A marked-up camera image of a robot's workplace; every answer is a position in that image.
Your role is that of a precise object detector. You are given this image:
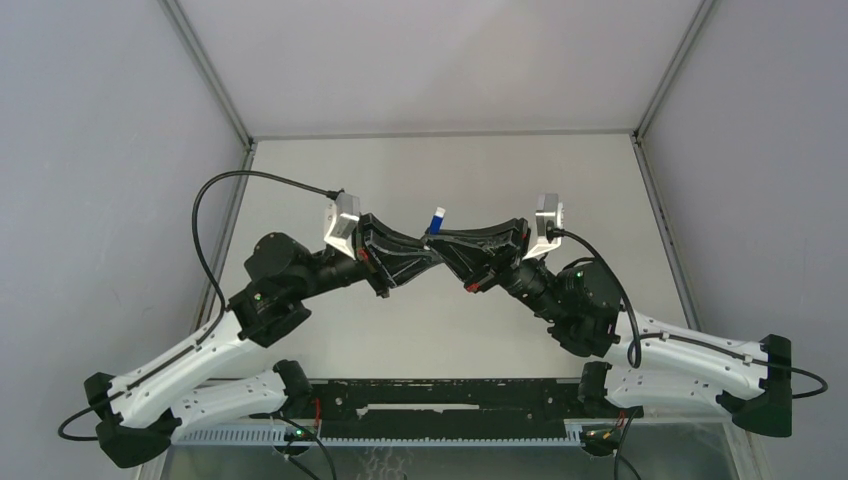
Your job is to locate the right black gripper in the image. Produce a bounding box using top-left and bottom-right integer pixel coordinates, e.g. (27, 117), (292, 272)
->
(423, 219), (567, 325)

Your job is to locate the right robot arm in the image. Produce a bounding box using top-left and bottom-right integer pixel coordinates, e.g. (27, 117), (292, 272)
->
(424, 214), (794, 438)

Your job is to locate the black camera cable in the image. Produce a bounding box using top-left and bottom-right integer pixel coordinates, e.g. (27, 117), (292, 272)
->
(549, 228), (829, 401)
(57, 170), (346, 443)

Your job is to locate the left black camera cable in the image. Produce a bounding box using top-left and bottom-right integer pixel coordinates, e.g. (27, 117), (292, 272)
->
(57, 170), (346, 443)

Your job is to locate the blue pen cap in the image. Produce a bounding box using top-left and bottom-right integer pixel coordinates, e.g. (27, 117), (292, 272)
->
(427, 207), (446, 235)

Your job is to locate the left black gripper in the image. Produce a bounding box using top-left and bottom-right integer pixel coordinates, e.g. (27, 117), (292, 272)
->
(291, 211), (441, 300)

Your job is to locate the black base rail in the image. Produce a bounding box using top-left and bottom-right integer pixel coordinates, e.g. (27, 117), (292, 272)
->
(293, 378), (618, 442)

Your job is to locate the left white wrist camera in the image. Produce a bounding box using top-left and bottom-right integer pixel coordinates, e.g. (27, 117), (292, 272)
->
(323, 192), (361, 259)

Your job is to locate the right black camera cable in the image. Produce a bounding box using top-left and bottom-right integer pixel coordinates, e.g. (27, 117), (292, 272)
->
(549, 228), (829, 401)

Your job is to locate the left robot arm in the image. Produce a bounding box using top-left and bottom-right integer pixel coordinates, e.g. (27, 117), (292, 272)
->
(84, 214), (441, 468)

